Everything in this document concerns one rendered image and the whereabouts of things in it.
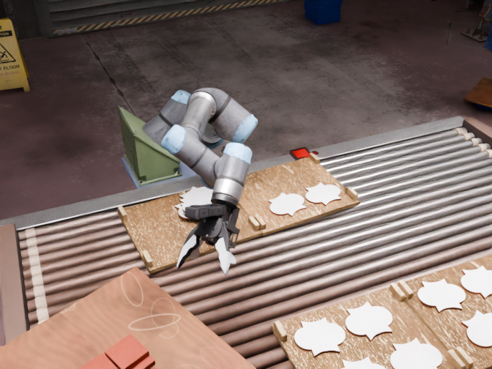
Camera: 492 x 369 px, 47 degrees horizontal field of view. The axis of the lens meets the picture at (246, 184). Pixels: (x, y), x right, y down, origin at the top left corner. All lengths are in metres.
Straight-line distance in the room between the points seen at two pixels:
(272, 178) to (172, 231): 0.49
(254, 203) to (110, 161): 2.20
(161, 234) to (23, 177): 2.30
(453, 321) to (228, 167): 0.80
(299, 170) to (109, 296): 0.99
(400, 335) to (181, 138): 0.82
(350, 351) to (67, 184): 2.74
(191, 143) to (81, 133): 3.05
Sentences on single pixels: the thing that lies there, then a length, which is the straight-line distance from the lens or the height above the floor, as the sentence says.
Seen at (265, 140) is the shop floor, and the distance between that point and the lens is 4.27.
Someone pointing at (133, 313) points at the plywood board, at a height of 1.04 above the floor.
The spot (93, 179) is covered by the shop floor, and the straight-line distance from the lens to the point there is 3.97.
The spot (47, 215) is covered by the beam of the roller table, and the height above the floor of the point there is 0.92.
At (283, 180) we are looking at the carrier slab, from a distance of 2.20.
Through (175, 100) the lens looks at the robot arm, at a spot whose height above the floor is 1.17.
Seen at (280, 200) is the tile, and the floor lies 0.94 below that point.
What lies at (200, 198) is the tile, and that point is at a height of 0.99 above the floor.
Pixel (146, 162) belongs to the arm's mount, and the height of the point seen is 0.97.
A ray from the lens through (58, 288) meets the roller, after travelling 1.88.
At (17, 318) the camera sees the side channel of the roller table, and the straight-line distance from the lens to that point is 1.78.
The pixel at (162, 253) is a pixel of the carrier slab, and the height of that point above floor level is 0.94.
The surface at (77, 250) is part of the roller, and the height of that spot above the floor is 0.91.
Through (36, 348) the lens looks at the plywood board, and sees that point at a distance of 1.57.
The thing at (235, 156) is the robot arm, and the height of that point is 1.41.
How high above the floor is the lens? 2.20
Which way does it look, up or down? 35 degrees down
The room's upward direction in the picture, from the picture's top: straight up
